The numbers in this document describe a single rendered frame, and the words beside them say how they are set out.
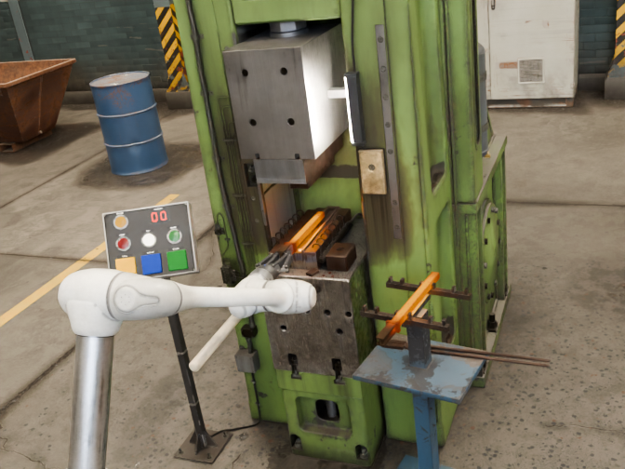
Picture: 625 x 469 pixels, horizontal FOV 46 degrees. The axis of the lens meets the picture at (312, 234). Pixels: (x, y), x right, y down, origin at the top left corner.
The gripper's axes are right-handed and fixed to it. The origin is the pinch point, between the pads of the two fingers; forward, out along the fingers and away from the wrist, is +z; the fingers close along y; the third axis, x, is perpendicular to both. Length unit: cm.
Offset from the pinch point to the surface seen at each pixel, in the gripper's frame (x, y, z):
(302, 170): 28.2, 6.9, 9.9
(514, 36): -36, 13, 536
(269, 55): 70, 1, 10
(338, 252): -6.0, 15.4, 12.7
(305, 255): -6.3, 3.1, 9.6
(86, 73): -68, -569, 608
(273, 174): 26.7, -4.8, 9.9
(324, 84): 55, 13, 27
